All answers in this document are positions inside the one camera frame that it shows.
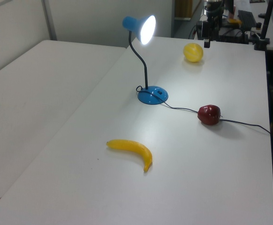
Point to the yellow striped toy melon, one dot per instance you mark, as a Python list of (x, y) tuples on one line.
[(193, 52)]

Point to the yellow toy banana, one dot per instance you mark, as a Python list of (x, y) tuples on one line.
[(136, 147)]

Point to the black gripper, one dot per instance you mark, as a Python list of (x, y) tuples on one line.
[(212, 25)]

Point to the black keyboard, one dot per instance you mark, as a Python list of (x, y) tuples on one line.
[(246, 17)]

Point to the blue desk lamp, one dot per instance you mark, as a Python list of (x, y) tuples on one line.
[(153, 95)]

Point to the black pole with clamp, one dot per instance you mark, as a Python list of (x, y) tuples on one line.
[(265, 25)]

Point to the small yellow background object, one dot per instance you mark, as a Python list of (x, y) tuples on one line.
[(234, 21)]

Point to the dark red toy apple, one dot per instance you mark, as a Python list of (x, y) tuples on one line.
[(209, 114)]

